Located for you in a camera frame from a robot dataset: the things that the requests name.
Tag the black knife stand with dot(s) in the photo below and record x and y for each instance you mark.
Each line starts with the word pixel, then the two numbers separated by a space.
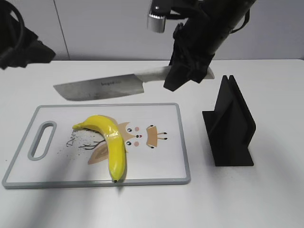
pixel 230 126

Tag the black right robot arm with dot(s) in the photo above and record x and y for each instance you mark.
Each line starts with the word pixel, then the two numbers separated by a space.
pixel 208 24

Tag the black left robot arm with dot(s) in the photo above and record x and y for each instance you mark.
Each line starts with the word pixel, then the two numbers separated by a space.
pixel 19 46

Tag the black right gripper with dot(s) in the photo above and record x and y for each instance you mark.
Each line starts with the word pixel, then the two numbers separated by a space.
pixel 185 64

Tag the white handled kitchen knife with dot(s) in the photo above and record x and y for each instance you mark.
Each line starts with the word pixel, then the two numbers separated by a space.
pixel 111 87

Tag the white grey-rimmed cutting board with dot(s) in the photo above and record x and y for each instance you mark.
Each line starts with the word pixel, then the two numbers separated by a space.
pixel 53 155

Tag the yellow plastic banana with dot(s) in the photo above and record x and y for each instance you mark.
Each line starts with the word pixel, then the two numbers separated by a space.
pixel 114 141

